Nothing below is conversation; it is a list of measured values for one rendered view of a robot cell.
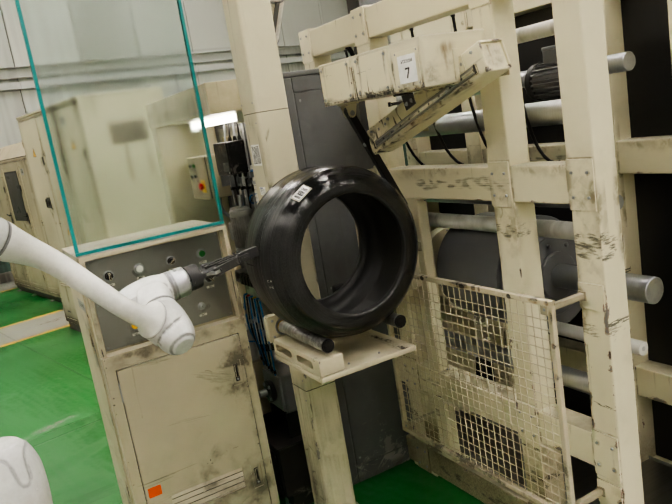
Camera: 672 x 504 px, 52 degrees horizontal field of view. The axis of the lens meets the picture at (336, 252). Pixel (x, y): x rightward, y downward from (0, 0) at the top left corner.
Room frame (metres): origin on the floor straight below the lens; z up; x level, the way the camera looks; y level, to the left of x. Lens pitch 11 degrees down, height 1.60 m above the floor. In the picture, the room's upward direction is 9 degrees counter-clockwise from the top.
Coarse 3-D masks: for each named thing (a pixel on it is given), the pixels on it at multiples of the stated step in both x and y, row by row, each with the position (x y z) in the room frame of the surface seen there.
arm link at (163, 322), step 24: (24, 240) 1.64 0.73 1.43; (24, 264) 1.67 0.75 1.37; (48, 264) 1.69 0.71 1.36; (72, 264) 1.72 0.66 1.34; (96, 288) 1.71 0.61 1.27; (120, 312) 1.72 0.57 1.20; (144, 312) 1.75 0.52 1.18; (168, 312) 1.79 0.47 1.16; (144, 336) 1.78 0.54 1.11; (168, 336) 1.75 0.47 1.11; (192, 336) 1.79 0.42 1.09
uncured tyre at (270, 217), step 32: (288, 192) 2.12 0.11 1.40; (320, 192) 2.10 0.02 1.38; (352, 192) 2.15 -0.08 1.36; (384, 192) 2.21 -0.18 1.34; (256, 224) 2.18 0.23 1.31; (288, 224) 2.06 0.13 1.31; (384, 224) 2.45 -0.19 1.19; (256, 256) 2.13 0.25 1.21; (288, 256) 2.04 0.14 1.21; (384, 256) 2.45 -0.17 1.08; (416, 256) 2.27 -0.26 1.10; (256, 288) 2.19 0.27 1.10; (288, 288) 2.04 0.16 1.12; (352, 288) 2.43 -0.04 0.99; (384, 288) 2.36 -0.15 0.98; (288, 320) 2.15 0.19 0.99; (320, 320) 2.07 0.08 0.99; (352, 320) 2.12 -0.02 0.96
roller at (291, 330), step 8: (280, 328) 2.35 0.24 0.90; (288, 328) 2.30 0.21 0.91; (296, 328) 2.26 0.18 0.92; (296, 336) 2.24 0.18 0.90; (304, 336) 2.19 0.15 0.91; (312, 336) 2.15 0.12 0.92; (320, 336) 2.13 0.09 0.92; (312, 344) 2.14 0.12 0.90; (320, 344) 2.09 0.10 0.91; (328, 344) 2.08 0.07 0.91; (328, 352) 2.09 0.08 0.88
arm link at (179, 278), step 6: (174, 270) 1.98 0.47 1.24; (180, 270) 1.98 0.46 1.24; (168, 276) 1.96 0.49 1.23; (174, 276) 1.96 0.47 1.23; (180, 276) 1.96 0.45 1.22; (186, 276) 1.97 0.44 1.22; (174, 282) 1.95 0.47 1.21; (180, 282) 1.95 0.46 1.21; (186, 282) 1.96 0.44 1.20; (174, 288) 1.94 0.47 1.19; (180, 288) 1.95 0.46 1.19; (186, 288) 1.96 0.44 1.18; (180, 294) 1.96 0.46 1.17; (186, 294) 1.97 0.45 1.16
